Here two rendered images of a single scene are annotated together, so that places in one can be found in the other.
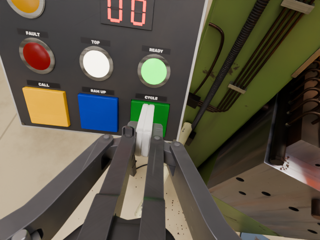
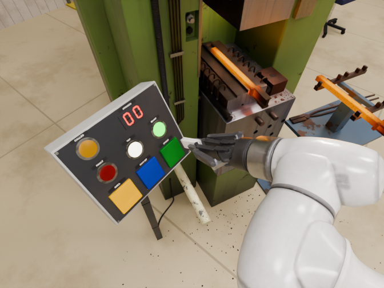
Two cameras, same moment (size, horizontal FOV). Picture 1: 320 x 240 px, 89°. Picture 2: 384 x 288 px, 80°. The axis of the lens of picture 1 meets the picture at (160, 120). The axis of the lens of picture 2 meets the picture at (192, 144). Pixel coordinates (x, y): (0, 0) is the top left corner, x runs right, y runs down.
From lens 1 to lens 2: 0.48 m
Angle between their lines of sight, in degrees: 26
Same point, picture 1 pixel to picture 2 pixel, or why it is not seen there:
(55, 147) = not seen: outside the picture
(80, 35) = (120, 143)
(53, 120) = (134, 200)
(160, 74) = (162, 127)
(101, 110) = (152, 169)
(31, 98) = (116, 198)
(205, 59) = not seen: hidden behind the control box
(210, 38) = not seen: hidden behind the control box
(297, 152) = (231, 107)
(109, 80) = (144, 151)
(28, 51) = (102, 174)
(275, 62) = (186, 77)
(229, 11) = (147, 72)
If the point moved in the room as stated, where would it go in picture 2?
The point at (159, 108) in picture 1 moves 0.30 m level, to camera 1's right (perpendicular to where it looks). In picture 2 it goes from (173, 142) to (230, 98)
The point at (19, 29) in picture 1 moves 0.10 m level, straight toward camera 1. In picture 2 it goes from (92, 167) to (131, 164)
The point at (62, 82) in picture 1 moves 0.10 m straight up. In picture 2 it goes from (124, 174) to (115, 154)
